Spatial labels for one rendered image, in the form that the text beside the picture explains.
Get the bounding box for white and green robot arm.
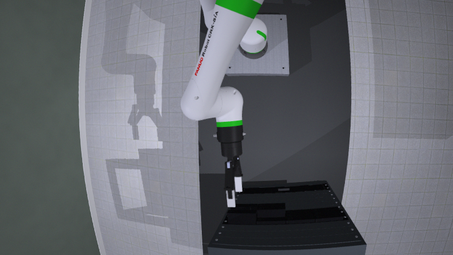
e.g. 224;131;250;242
181;0;268;143

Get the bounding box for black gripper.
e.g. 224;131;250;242
221;141;243;207

